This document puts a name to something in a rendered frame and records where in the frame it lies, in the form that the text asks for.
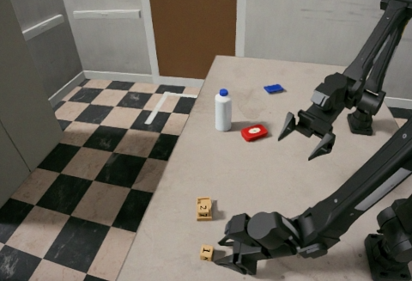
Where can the white bottle with blue cap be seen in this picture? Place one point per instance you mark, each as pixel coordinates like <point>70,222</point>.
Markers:
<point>223,110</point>

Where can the red tin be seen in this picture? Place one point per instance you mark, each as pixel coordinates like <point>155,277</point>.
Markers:
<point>253,133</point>

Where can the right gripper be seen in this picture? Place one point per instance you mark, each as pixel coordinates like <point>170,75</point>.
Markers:
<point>319,128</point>

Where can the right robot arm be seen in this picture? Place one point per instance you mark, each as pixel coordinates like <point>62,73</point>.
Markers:
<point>376,54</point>

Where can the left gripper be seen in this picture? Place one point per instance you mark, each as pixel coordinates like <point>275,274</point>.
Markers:
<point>241,265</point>

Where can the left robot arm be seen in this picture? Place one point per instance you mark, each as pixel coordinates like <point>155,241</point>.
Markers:
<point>319,227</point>

